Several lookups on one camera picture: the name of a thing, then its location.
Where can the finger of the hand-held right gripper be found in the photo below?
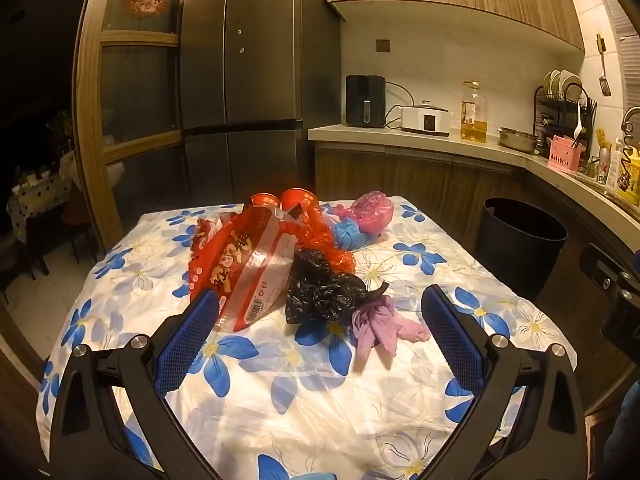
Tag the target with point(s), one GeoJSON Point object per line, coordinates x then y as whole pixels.
{"type": "Point", "coordinates": [602, 267]}

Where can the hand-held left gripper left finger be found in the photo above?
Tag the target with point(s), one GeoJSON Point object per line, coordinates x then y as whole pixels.
{"type": "Point", "coordinates": [190, 345]}

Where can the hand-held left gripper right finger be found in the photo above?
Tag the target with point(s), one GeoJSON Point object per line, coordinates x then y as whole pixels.
{"type": "Point", "coordinates": [450, 330]}

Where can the purple glove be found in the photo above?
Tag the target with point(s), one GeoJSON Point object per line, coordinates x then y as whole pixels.
{"type": "Point", "coordinates": [375, 325]}

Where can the black trash bin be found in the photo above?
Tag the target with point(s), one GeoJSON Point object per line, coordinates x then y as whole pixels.
{"type": "Point", "coordinates": [515, 255]}

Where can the red snack bag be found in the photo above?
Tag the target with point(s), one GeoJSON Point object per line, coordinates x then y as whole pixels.
{"type": "Point", "coordinates": [235, 265]}

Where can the dark red printed wrapper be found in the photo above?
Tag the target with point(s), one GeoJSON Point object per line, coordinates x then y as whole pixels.
{"type": "Point", "coordinates": [206, 232]}

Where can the black plastic bag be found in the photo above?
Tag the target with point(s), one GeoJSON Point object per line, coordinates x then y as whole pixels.
{"type": "Point", "coordinates": [320, 290]}

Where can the pink plastic bag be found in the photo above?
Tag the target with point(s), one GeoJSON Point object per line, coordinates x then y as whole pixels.
{"type": "Point", "coordinates": [372, 210]}

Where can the orange-red plastic bag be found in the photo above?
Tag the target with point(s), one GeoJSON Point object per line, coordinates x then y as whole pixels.
{"type": "Point", "coordinates": [320, 235]}

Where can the red paper cup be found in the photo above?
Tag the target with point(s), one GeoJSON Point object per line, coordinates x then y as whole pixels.
{"type": "Point", "coordinates": [300, 197]}
{"type": "Point", "coordinates": [262, 201]}

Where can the yellow detergent bottle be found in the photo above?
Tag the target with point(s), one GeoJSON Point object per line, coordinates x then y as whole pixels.
{"type": "Point", "coordinates": [634, 185]}

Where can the beer can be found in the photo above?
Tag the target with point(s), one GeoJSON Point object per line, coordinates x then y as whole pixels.
{"type": "Point", "coordinates": [604, 170]}

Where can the pink utensil holder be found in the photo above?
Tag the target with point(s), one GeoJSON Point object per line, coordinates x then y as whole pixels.
{"type": "Point", "coordinates": [565, 157]}

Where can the white pump bottle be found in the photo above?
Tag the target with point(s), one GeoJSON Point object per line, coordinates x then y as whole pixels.
{"type": "Point", "coordinates": [618, 150]}

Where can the blue floral tablecloth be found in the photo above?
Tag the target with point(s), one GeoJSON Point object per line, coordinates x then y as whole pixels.
{"type": "Point", "coordinates": [300, 410]}

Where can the steel bowl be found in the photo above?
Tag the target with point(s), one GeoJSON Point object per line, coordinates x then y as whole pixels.
{"type": "Point", "coordinates": [517, 140]}

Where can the white spoon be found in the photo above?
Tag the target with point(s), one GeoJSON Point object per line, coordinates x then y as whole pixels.
{"type": "Point", "coordinates": [579, 112]}

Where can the wooden lower cabinets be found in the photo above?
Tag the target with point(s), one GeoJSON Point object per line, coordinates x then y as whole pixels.
{"type": "Point", "coordinates": [400, 175]}

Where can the black dish rack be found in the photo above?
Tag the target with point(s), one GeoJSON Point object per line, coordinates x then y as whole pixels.
{"type": "Point", "coordinates": [542, 110]}

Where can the hanging slotted spatula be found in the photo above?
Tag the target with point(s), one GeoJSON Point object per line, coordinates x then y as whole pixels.
{"type": "Point", "coordinates": [605, 85]}

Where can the row of white dishes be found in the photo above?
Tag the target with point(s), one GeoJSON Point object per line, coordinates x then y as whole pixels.
{"type": "Point", "coordinates": [562, 80]}

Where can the cooking oil bottle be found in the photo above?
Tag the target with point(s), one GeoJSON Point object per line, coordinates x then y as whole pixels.
{"type": "Point", "coordinates": [473, 120]}

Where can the window blinds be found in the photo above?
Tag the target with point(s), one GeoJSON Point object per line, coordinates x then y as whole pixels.
{"type": "Point", "coordinates": [625, 60]}

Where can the polka-dot covered dining table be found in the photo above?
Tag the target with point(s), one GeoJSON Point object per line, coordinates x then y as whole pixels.
{"type": "Point", "coordinates": [35, 200]}

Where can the white electric cooker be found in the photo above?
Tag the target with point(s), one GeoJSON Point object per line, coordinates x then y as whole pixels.
{"type": "Point", "coordinates": [425, 119]}

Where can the pale kitchen countertop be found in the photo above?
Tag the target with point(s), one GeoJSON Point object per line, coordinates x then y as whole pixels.
{"type": "Point", "coordinates": [350, 134]}

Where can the black air fryer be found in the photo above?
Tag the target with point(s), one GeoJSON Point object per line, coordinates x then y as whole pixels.
{"type": "Point", "coordinates": [365, 100]}

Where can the wooden glass sliding door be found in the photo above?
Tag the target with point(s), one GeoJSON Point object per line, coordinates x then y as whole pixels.
{"type": "Point", "coordinates": [90, 110]}

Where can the dark grey refrigerator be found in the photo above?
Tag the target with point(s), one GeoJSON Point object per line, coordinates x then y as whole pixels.
{"type": "Point", "coordinates": [260, 85]}

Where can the dark wall socket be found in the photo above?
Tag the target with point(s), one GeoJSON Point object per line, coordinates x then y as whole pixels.
{"type": "Point", "coordinates": [382, 45]}

